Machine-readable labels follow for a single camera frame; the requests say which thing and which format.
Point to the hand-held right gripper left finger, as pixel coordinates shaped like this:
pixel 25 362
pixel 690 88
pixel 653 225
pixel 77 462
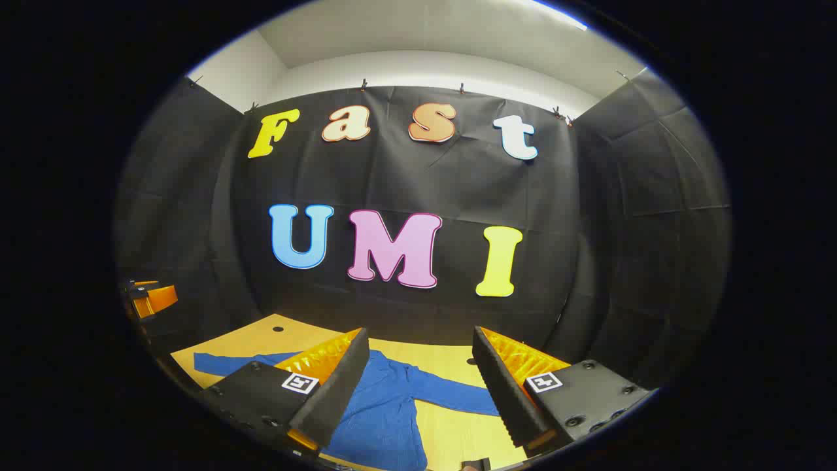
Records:
pixel 340 392

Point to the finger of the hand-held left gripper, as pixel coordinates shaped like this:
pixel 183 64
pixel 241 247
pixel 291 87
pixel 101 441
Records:
pixel 157 299

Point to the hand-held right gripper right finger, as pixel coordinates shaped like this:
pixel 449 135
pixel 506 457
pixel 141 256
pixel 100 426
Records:
pixel 507 392

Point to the blue button shirt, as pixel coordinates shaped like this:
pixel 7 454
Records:
pixel 386 405

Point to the black backdrop cloth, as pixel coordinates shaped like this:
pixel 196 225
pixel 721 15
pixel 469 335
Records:
pixel 405 176

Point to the row of black cloth clips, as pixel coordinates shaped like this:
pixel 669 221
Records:
pixel 363 85

